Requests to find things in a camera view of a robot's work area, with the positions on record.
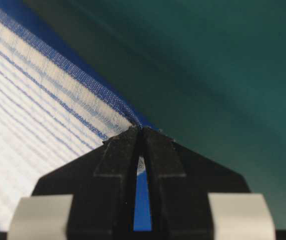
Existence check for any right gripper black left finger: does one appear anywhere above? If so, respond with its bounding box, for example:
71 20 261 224
7 127 139 240

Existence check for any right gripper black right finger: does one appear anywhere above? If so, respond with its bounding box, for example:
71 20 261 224
142 127 275 240

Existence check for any blue striped white towel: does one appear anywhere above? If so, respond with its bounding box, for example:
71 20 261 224
0 0 141 231

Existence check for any blue table cloth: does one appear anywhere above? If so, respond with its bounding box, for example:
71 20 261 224
0 0 167 232

